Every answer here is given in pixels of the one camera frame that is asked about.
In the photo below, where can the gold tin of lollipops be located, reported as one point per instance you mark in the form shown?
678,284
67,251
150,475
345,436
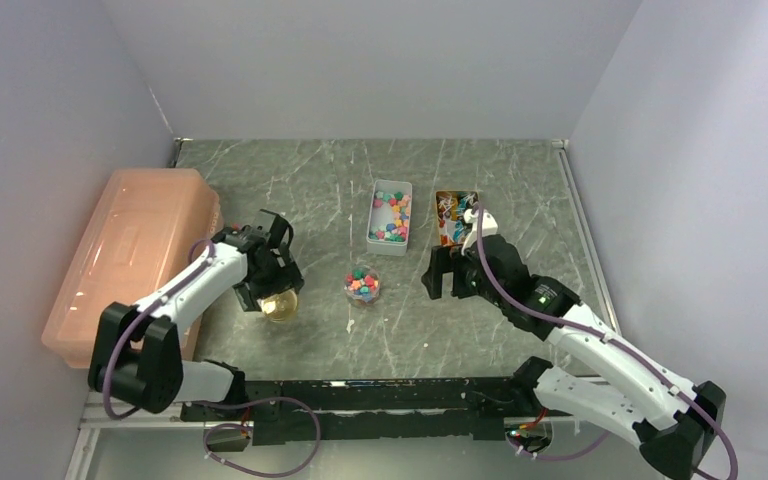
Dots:
450,208

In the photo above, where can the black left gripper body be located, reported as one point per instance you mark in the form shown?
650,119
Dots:
274,278

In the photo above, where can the white tin of pastel candies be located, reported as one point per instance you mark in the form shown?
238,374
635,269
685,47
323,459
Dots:
389,220

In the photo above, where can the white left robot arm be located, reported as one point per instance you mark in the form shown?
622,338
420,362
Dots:
137,361

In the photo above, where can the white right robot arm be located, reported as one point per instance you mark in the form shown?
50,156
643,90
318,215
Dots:
668,418

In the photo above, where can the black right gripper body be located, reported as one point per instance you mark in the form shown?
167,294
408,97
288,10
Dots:
466,281

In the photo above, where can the orange translucent storage box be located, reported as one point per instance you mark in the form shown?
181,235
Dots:
138,238

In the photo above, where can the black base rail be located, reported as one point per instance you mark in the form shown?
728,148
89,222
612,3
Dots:
279,412

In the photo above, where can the clear plastic cup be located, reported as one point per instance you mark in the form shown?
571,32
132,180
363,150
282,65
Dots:
362,285

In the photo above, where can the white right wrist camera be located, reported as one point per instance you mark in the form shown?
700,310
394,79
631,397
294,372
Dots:
481,223

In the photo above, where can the gold round lid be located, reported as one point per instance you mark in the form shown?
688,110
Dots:
279,307

